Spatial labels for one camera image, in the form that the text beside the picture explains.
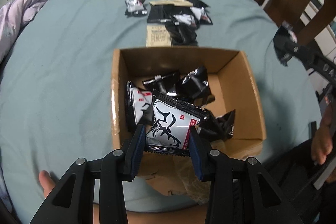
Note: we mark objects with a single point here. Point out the beige snack packet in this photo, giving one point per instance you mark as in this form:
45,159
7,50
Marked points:
157,36
178,3

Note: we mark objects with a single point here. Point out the teal bed sheet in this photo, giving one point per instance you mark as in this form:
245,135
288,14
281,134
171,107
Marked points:
55,86

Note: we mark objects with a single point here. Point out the person's left hand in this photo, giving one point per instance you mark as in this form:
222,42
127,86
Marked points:
46,182

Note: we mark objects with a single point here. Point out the black foil snack packet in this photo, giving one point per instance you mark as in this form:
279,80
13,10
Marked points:
194,87

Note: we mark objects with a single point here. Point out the white antler snack packet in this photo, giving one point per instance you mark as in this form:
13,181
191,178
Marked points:
173,120

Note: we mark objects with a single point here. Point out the lilac duvet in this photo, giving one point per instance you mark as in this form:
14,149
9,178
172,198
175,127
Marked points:
15,15

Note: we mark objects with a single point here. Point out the brown cardboard box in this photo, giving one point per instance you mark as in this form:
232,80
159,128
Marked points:
236,124

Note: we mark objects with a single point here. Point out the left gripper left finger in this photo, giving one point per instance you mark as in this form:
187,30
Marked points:
71,200

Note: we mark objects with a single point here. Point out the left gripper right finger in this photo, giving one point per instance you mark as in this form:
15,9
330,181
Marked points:
241,191

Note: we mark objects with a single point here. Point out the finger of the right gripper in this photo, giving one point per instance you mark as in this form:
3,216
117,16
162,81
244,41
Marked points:
315,60

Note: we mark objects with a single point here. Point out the person's right hand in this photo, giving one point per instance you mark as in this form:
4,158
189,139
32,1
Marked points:
322,144

